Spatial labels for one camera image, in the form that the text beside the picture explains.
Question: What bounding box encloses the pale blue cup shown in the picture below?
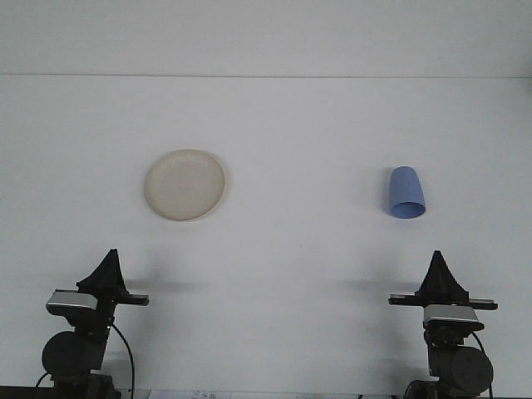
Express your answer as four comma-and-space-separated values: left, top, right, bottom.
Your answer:
388, 165, 427, 220

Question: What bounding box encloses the pale round plate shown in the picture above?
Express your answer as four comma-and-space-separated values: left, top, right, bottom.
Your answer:
143, 148, 228, 223

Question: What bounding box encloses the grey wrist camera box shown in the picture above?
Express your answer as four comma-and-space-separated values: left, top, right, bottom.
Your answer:
422, 304, 485, 333
45, 291, 98, 316

